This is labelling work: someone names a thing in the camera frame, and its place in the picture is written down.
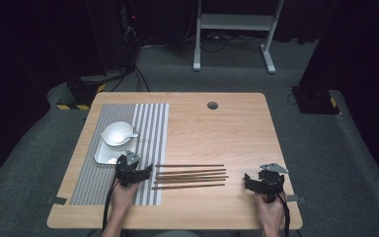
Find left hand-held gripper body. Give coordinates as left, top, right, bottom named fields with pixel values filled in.
left=114, top=149, right=146, bottom=189

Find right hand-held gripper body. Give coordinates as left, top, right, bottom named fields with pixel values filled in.
left=259, top=163, right=290, bottom=203

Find person's left hand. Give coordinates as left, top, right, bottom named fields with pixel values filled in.
left=111, top=182, right=141, bottom=212

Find person's right hand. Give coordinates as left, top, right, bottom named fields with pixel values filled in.
left=255, top=192, right=287, bottom=229

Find white square plate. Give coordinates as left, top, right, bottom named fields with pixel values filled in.
left=94, top=135, right=139, bottom=166

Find grey tape strip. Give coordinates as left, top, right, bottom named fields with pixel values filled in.
left=287, top=194, right=307, bottom=203
left=46, top=196, right=68, bottom=206

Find white ceramic spoon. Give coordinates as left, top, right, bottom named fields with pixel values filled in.
left=113, top=131, right=140, bottom=146

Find white bowl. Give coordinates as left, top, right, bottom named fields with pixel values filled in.
left=101, top=120, right=135, bottom=148

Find grey white striped placemat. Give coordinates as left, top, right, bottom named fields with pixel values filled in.
left=69, top=103, right=170, bottom=206

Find black stand with striped base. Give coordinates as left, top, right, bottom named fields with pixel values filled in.
left=290, top=85, right=341, bottom=116
left=55, top=73, right=108, bottom=112

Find black equipment tower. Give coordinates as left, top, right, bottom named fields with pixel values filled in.
left=117, top=0, right=143, bottom=73

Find white metal stand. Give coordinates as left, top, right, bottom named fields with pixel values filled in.
left=192, top=0, right=286, bottom=75

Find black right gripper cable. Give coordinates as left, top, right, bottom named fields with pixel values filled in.
left=275, top=192, right=291, bottom=237

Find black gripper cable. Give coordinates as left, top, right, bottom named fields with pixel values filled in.
left=102, top=177, right=118, bottom=232
left=275, top=192, right=291, bottom=237

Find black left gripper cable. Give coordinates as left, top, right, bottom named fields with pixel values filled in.
left=102, top=177, right=118, bottom=232

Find black floor cables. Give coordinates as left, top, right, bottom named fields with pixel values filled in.
left=111, top=63, right=151, bottom=94

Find cable bundle under stand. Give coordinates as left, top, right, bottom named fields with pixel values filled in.
left=183, top=31, right=265, bottom=53

